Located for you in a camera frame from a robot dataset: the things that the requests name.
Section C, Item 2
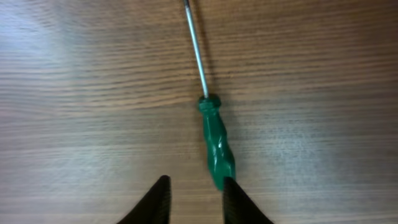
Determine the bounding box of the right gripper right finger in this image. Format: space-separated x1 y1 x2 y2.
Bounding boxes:
223 177 274 224

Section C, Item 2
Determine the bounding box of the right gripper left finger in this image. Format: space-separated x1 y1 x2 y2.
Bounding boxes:
118 175 171 224

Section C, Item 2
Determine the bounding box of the green screwdriver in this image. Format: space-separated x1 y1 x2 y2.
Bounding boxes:
183 0 236 191

